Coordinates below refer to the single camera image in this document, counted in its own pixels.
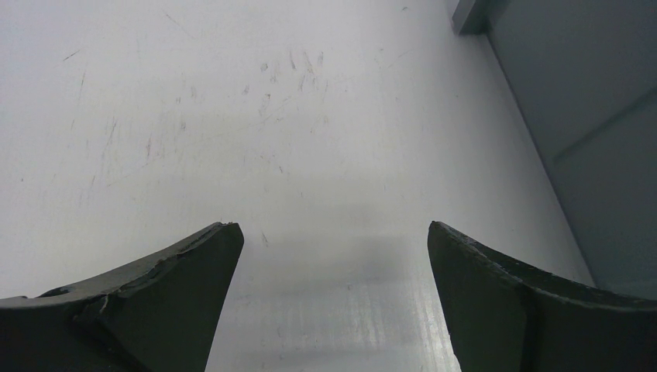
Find grey plastic bin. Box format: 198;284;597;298
447;1;656;299

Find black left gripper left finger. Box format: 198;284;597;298
1;222;244;371

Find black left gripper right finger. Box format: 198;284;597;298
428;222;656;371

